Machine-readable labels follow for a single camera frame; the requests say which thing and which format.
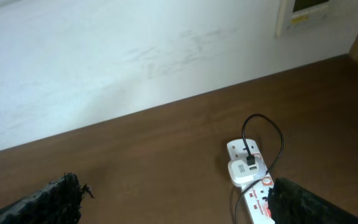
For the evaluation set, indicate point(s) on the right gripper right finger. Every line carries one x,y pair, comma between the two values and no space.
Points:
290,203

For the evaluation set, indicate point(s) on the white USB wall charger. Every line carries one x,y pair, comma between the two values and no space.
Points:
243,174

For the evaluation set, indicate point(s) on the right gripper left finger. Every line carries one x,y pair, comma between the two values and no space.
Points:
59,202

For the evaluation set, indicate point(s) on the white wall switch panel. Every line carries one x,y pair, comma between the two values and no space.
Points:
296,15

